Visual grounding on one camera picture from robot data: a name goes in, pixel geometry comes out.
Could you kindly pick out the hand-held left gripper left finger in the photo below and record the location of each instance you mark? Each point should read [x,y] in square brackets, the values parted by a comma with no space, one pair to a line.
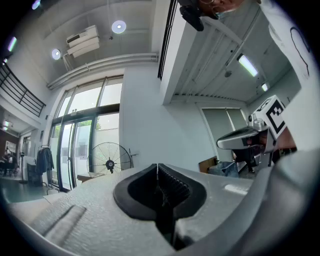
[100,220]

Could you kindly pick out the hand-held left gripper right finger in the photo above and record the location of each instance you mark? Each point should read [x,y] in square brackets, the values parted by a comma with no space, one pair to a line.
[220,197]

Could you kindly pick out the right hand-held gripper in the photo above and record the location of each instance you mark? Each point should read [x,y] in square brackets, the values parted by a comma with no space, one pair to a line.
[273,115]

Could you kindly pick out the person's right forearm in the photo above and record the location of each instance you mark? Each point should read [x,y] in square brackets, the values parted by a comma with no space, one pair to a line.
[287,140]

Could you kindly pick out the grey roller blind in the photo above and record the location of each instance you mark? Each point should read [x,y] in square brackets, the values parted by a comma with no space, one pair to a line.
[220,130]

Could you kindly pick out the clear plastic bag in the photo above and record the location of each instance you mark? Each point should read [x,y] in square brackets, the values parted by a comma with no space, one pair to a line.
[223,170]

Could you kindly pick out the wooden board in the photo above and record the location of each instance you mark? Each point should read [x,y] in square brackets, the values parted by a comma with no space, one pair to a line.
[206,165]

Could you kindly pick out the black standing fan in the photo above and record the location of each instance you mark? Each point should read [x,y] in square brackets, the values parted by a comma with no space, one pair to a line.
[109,162]

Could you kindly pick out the ceiling tube light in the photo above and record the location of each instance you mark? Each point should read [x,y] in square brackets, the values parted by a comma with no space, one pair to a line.
[247,65]
[264,87]

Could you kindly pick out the dark coat on rack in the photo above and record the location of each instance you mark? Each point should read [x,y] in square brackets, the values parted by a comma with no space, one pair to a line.
[44,160]

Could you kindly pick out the person's white printed shirt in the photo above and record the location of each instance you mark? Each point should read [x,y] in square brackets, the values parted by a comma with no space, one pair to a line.
[285,32]

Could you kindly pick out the person's head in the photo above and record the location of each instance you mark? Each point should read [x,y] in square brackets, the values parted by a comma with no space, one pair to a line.
[225,5]

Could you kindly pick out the white ceiling pipes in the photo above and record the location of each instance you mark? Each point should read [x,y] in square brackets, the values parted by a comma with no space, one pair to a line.
[105,66]

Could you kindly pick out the black balcony railing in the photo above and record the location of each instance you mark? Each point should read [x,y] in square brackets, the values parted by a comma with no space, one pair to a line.
[22,93]

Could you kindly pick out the round ceiling light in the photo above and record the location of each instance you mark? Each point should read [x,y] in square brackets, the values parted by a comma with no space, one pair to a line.
[56,54]
[12,43]
[36,4]
[118,26]

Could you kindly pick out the white air conditioner unit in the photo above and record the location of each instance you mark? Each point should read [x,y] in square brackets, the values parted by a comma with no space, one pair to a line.
[83,41]

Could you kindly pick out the glass door with dark frame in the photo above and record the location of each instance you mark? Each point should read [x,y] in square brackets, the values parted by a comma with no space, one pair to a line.
[75,140]

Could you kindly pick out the black head-mounted camera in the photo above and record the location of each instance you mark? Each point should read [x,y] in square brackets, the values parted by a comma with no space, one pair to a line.
[192,15]

